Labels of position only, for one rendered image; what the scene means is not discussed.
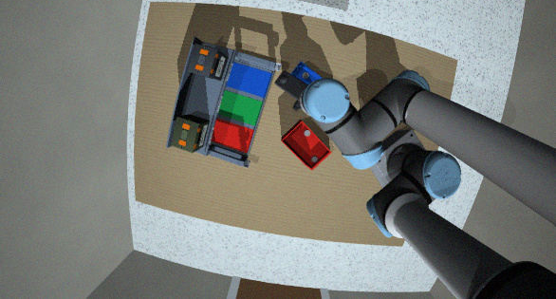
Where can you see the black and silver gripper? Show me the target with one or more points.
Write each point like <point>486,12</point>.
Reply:
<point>296,106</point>

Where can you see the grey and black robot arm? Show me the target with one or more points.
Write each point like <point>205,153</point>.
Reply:
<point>520,165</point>

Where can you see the red plastic bin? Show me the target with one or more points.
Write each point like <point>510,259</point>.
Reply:
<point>304,147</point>

